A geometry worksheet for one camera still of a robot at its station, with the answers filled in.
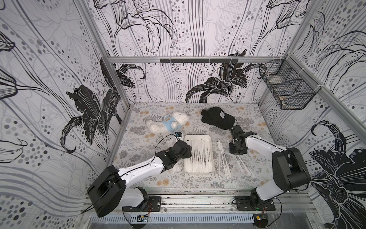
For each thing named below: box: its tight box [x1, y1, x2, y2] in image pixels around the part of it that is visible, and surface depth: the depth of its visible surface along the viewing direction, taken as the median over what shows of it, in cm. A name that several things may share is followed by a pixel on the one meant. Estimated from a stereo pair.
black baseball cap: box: [200, 106, 236, 130], surface depth 106 cm
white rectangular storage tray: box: [183, 134, 215, 175], surface depth 90 cm
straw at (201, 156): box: [198, 140, 206, 173], surface depth 92 cm
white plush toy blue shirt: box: [146, 111, 190, 135], surface depth 100 cm
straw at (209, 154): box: [207, 139, 213, 174], surface depth 91 cm
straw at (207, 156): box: [203, 140, 211, 174], surface depth 90 cm
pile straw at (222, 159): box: [216, 138, 233, 180], surface depth 90 cm
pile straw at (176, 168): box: [172, 162, 180, 174], surface depth 86 cm
